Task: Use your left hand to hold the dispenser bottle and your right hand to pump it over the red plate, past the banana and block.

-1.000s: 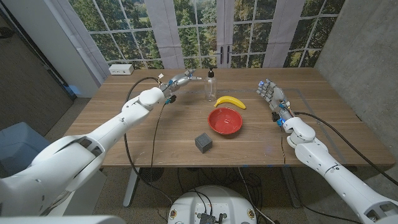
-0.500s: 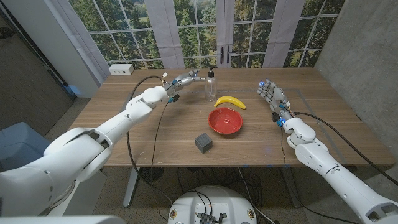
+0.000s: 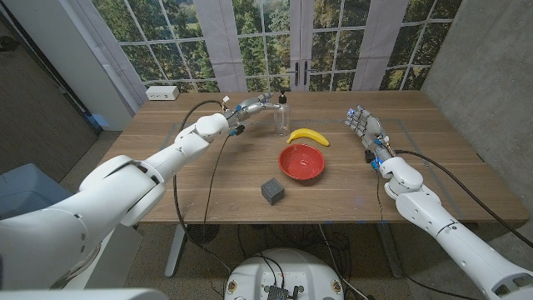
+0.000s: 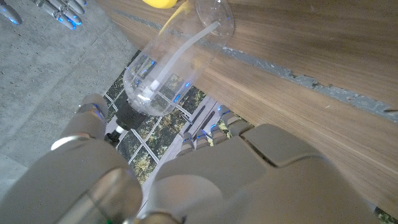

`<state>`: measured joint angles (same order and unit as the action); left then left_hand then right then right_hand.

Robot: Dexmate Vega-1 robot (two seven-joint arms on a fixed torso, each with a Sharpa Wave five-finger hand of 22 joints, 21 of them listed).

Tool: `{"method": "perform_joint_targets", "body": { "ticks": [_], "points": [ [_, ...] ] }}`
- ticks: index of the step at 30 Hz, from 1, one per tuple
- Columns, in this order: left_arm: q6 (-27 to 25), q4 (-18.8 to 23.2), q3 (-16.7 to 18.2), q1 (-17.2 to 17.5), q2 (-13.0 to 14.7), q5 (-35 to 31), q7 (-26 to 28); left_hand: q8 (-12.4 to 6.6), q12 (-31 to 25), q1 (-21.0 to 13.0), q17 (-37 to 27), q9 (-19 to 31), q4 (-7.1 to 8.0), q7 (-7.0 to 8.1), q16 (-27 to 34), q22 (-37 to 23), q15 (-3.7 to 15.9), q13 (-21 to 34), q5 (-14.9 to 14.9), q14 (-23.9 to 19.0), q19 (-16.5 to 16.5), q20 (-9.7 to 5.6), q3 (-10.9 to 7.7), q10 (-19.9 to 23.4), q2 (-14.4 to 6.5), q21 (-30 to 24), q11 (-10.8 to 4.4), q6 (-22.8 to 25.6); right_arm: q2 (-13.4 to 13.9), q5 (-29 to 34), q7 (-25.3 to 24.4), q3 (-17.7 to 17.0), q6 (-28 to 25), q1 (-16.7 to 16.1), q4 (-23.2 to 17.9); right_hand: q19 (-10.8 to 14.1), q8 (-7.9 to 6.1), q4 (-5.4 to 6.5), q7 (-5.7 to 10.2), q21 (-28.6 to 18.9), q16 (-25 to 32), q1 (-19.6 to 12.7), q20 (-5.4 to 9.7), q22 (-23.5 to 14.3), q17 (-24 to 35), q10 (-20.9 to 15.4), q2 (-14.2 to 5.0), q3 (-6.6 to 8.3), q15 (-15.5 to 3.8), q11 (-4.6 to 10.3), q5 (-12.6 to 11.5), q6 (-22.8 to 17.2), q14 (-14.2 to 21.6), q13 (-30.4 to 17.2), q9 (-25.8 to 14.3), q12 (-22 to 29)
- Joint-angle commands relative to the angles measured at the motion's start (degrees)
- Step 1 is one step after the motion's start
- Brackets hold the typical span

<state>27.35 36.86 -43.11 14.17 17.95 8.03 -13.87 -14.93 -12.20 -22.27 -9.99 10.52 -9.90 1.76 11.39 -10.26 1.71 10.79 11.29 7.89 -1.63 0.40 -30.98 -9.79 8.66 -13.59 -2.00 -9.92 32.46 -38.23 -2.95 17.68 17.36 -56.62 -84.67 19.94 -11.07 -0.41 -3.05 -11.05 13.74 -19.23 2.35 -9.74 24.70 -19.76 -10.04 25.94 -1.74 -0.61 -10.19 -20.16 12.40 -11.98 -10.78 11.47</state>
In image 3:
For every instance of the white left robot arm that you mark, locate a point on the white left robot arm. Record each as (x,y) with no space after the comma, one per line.
(125,183)

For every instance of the dark grey block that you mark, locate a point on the dark grey block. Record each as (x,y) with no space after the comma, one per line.
(272,191)

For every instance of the white robot torso base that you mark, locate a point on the white robot torso base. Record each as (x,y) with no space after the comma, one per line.
(287,266)

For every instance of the blue-grey storage bin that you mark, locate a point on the blue-grey storage bin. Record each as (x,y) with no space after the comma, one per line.
(25,187)

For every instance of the white table leg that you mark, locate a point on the white table leg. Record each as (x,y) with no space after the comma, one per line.
(175,254)

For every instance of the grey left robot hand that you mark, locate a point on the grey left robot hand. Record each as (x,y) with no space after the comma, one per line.
(254,106)

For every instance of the grey tape outline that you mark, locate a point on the grey tape outline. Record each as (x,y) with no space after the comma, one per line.
(333,121)

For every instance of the white power strip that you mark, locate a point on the white power strip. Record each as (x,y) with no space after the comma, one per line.
(162,93)

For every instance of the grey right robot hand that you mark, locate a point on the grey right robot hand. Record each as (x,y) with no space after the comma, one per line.
(368,127)

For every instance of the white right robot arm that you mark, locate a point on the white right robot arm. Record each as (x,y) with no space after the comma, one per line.
(458,246)

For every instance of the clear dispenser bottle black pump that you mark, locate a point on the clear dispenser bottle black pump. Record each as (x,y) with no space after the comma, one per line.
(283,123)

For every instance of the grey table leg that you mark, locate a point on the grey table leg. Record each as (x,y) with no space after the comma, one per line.
(391,254)

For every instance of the printed window backdrop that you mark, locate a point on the printed window backdrop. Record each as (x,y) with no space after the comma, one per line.
(266,41)

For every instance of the black round floor fan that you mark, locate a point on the black round floor fan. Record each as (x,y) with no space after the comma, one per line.
(202,234)

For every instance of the red bowl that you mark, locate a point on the red bowl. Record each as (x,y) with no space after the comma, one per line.
(301,162)

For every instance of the yellow banana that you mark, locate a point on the yellow banana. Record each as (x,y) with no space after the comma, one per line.
(308,134)

